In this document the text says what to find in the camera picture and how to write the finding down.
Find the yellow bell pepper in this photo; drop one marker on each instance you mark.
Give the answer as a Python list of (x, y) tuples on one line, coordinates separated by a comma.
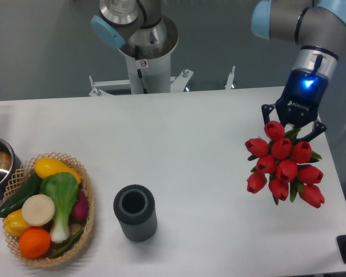
[(15, 225)]

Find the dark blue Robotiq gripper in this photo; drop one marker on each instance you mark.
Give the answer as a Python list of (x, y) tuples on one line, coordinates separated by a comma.
[(299, 103)]

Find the green cucumber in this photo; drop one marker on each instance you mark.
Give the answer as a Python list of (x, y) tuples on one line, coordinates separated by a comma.
[(15, 202)]

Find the orange fruit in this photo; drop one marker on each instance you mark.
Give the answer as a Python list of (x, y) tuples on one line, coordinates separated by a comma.
[(34, 243)]

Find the green bean pod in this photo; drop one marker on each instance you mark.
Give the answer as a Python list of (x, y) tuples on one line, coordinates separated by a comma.
[(73, 240)]

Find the white round radish slice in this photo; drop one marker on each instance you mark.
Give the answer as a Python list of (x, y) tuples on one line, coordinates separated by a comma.
[(38, 210)]

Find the woven wicker basket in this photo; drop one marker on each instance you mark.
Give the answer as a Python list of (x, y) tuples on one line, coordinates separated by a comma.
[(18, 179)]

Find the dark grey ribbed vase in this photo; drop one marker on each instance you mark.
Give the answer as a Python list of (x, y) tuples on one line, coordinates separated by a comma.
[(135, 209)]

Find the yellow squash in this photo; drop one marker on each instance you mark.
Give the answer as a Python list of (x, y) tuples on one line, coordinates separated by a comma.
[(45, 167)]

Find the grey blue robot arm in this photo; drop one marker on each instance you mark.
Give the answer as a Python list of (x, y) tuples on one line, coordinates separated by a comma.
[(146, 38)]

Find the purple sweet potato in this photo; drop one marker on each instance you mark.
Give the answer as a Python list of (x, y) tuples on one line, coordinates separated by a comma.
[(80, 209)]

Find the red tulip bouquet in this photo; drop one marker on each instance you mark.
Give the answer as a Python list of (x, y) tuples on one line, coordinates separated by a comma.
[(285, 166)]

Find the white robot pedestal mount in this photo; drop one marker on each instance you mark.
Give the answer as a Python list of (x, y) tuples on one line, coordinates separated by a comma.
[(145, 76)]

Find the green bok choy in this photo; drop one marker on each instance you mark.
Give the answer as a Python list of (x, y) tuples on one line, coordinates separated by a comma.
[(62, 188)]

